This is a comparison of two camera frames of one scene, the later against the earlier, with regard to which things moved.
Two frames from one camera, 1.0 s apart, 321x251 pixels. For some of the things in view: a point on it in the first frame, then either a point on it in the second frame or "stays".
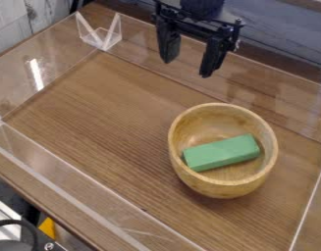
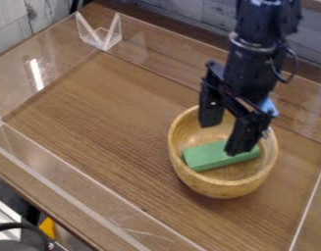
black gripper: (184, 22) → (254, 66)
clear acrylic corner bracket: (99, 37) stays
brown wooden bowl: (211, 124) stays
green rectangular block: (221, 152) stays
